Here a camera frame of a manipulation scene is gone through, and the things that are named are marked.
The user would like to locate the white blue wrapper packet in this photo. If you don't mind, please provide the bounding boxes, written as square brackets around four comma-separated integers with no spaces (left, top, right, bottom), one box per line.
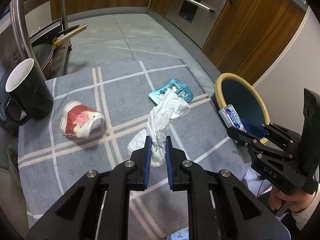
[219,104,246,132]

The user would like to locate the white plastic bag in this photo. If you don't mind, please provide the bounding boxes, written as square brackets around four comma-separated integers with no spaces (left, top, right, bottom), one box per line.
[127,90,190,167]

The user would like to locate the teal trash bin yellow rim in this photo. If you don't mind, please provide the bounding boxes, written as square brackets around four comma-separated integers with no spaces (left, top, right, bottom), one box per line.
[211,73,270,144]

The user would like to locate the wooden kitchen cabinets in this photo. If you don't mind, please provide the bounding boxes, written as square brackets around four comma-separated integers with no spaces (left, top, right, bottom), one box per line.
[66,0,306,84]

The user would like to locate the person's right hand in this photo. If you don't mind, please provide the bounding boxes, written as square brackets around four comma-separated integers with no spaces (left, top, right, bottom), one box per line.
[268,186,316,213]

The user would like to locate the teal blister pack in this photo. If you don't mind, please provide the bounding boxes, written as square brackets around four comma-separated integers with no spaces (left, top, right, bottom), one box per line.
[148,78,194,106]

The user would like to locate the crushed red paper cup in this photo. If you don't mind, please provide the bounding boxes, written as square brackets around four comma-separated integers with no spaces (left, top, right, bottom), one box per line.
[60,101,105,139]

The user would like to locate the black mug white inside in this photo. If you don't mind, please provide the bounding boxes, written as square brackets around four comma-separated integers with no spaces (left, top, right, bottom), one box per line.
[5,58,54,126]

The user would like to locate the stainless steel oven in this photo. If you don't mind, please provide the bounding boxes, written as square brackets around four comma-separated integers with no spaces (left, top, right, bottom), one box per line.
[165,0,227,48]

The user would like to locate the steel shelving rack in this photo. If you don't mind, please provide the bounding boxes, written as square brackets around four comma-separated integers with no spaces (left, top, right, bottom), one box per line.
[10,0,73,78]

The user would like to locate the wooden handled frying pan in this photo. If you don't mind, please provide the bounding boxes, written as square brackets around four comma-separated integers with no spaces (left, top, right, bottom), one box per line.
[33,24,87,78]

